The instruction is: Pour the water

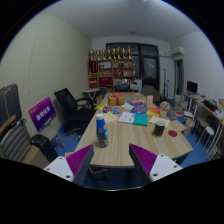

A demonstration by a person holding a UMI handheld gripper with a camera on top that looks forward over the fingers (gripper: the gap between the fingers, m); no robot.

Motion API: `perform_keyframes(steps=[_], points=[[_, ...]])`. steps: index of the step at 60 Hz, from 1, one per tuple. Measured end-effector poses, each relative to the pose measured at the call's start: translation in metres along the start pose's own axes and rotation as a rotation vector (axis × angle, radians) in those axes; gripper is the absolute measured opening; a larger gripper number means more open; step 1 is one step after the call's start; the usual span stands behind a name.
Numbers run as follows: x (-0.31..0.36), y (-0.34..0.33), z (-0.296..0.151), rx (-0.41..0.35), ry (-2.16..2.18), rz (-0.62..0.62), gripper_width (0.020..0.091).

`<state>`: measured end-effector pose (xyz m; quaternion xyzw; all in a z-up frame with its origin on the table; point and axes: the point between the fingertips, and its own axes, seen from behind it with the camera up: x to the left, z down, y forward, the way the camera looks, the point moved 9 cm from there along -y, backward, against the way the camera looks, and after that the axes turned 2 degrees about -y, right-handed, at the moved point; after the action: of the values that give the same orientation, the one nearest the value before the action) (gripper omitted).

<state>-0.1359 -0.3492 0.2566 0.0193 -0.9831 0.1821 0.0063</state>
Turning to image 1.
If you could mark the flat round red coaster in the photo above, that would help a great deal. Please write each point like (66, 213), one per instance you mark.
(172, 133)

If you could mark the blue drink bottle white cap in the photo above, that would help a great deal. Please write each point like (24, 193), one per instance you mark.
(102, 130)

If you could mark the purple sign board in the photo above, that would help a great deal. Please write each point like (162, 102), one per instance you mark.
(41, 114)

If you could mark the brown paper bag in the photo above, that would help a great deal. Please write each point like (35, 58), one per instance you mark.
(189, 126)

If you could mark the wooden shelf unit with trophies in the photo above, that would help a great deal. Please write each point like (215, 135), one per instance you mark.
(111, 71)

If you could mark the stack of books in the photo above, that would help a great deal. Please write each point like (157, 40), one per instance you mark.
(181, 103)

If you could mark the orange standing card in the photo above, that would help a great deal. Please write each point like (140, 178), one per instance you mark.
(149, 100)

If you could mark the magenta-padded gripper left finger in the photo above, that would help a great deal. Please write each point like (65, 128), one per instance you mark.
(63, 165)

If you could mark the black mug white inside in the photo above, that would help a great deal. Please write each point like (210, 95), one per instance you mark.
(159, 128)

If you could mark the black computer monitor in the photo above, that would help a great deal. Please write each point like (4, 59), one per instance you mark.
(192, 87)

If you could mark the grey striped chair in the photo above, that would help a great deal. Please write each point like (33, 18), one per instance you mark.
(15, 141)

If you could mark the pale yellow envelope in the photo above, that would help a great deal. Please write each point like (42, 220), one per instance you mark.
(159, 120)

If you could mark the small round side table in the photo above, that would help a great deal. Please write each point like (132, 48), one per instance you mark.
(90, 90)

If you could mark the teal book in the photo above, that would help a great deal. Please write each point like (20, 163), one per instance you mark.
(140, 119)

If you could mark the cluttered side desk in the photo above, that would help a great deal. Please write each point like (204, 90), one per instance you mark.
(210, 110)

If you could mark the black waste bin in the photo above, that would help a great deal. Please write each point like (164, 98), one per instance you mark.
(44, 146)

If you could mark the pink packet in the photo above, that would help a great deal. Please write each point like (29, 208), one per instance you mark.
(137, 102)

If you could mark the pale yellow notepad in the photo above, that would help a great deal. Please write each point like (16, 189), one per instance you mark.
(109, 117)

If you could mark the blue printed booklet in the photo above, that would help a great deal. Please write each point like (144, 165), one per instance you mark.
(139, 109)

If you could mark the white air conditioner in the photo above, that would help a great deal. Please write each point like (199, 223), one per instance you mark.
(177, 51)

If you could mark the white booklet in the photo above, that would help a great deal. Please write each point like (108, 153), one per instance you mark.
(126, 117)

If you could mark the black framed glass door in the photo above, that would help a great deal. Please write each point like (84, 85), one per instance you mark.
(148, 68)

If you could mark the orange printed booklet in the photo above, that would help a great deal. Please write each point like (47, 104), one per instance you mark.
(153, 111)

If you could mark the pink flowers in white pot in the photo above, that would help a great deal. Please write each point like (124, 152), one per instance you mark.
(164, 107)

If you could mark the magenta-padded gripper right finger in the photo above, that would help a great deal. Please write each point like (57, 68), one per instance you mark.
(160, 165)

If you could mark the yellow gift box red ribbon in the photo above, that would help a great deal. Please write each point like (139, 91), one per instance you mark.
(116, 100)

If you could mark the black office chair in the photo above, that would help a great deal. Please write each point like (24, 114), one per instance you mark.
(71, 110)

